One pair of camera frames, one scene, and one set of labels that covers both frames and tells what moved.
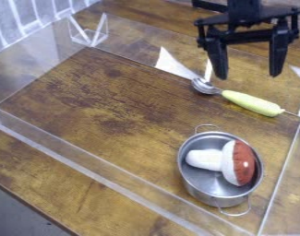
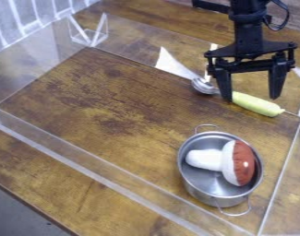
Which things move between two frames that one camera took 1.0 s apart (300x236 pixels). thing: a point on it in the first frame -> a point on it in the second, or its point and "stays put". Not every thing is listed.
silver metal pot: [208, 185] stays put
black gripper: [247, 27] -> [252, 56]
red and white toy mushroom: [235, 159] stays put
